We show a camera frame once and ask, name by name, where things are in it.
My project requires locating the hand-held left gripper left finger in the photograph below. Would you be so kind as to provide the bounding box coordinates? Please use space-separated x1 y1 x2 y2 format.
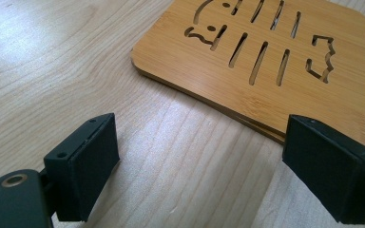
43 112 121 222

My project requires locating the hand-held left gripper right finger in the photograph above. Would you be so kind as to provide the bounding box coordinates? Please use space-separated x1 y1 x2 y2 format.
281 114 365 225

